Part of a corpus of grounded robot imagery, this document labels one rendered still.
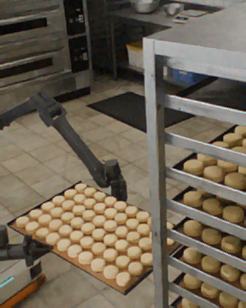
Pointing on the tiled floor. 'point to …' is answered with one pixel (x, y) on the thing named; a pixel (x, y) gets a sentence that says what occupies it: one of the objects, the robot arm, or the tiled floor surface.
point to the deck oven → (43, 40)
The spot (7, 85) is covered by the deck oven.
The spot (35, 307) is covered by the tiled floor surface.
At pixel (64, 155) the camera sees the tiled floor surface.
